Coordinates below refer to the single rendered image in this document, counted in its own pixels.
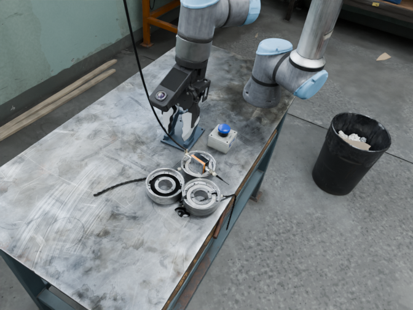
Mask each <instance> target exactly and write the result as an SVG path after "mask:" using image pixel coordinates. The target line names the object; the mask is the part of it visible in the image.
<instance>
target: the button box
mask: <svg viewBox="0 0 413 310"><path fill-rule="evenodd" d="M218 126H219V124H218V125H217V126H216V128H215V129H214V130H213V131H212V132H211V133H210V134H209V136H208V143H207V146H209V147H211V148H213V149H215V150H218V151H220V152H222V153H224V154H227V152H228V151H229V150H230V148H231V147H232V145H233V144H234V143H235V140H236V137H237V132H236V131H234V130H230V132H229V133H225V134H222V133H221V132H219V131H218Z"/></svg>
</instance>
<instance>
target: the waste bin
mask: <svg viewBox="0 0 413 310"><path fill-rule="evenodd" d="M339 131H342V132H343V133H344V134H345V135H348V136H349V135H351V134H355V135H356V134H357V136H358V137H360V138H362V137H364V138H366V142H365V143H366V144H368V145H370V146H371V147H370V148H369V149H368V150H364V149H360V148H357V147H355V146H353V145H351V144H349V143H347V142H346V141H345V140H343V139H342V138H341V137H340V136H339V135H338V134H339ZM390 146H391V136H390V134H389V132H388V130H387V129H386V128H385V127H384V126H383V125H382V124H381V123H380V122H378V121H377V120H375V119H373V118H371V117H369V116H367V115H364V114H361V113H355V112H343V113H339V114H337V115H335V116H334V117H333V119H332V121H331V125H330V126H329V129H328V131H327V134H326V136H325V141H324V143H323V146H322V148H321V151H320V153H319V156H318V159H317V161H316V163H315V166H314V168H313V171H312V177H313V180H314V181H315V183H316V184H317V185H318V186H319V187H320V188H321V189H322V190H324V191H326V192H327V193H330V194H334V195H338V196H343V195H346V194H349V193H350V192H351V191H352V190H353V189H354V188H355V186H356V185H357V184H358V183H359V182H360V181H361V179H362V178H363V177H364V176H365V175H366V174H367V172H368V171H369V170H370V169H371V167H372V166H373V165H374V164H375V163H376V162H377V161H378V160H379V159H380V158H381V156H382V155H383V153H384V152H386V151H387V150H388V149H389V147H390Z"/></svg>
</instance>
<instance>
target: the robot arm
mask: <svg viewBox="0 0 413 310"><path fill-rule="evenodd" d="M180 1H181V7H180V13H179V22H178V32H177V35H176V49H175V52H176V54H175V62H176V63H175V65H174V66H173V67H172V69H171V70H170V71H169V72H168V74H167V75H166V76H165V77H164V78H163V80H162V81H161V82H160V84H159V85H158V86H157V87H156V88H155V90H154V91H153V93H151V95H150V96H149V100H150V102H151V105H152V106H154V107H156V108H157V109H159V110H161V112H162V117H163V122H164V125H165V128H166V131H167V133H170V131H171V123H172V122H173V117H174V115H175V114H176V113H177V112H178V110H179V107H182V108H183V110H184V111H185V110H186V109H188V111H186V112H185V113H183V114H182V120H183V127H182V130H183V134H182V135H181V137H182V139H183V141H186V140H187V139H188V138H189V137H190V135H191V133H192V131H193V129H194V127H195V126H196V125H197V124H198V122H199V119H200V117H199V115H200V107H199V101H200V100H201V96H203V98H202V102H204V101H205V100H206V99H207V97H208V92H209V88H210V82H211V80H209V79H207V78H205V74H206V70H207V64H208V59H209V57H210V51H211V45H212V41H213V35H214V29H215V28H223V27H230V26H243V25H248V24H251V23H253V22H254V21H255V20H256V19H257V17H258V15H259V13H260V9H261V2H260V0H180ZM343 3H344V0H312V2H311V5H310V9H309V12H308V14H307V18H306V21H305V24H304V28H303V30H302V34H301V38H300V40H299V43H298V46H297V49H296V50H294V51H292V49H293V45H292V44H291V43H290V42H289V41H286V40H284V39H277V38H270V39H265V40H263V41H261V42H260V44H259V46H258V50H257V51H256V58H255V61H254V66H253V71H252V74H251V77H250V79H249V80H248V82H247V83H246V85H245V87H244V89H243V98H244V99H245V100H246V101H247V102H248V103H249V104H251V105H253V106H256V107H259V108H273V107H275V106H277V105H278V104H279V102H280V100H281V86H282V87H283V88H285V89H286V90H288V91H289V92H291V93H292V94H293V95H294V96H297V97H299V98H300V99H303V100H306V99H308V98H310V97H312V96H313V95H315V94H316V93H317V92H318V91H319V90H320V89H321V87H322V86H323V84H324V83H325V82H326V80H327V78H328V73H327V72H326V70H323V68H324V66H325V63H326V60H325V58H324V56H323V55H324V53H325V50H326V47H327V45H328V42H329V39H330V37H331V34H332V31H333V29H334V26H335V24H336V21H337V18H338V16H339V13H340V10H341V8H342V5H343ZM205 81H207V82H205ZM206 88H208V89H207V93H206V96H205V91H206ZM203 91H204V92H203Z"/></svg>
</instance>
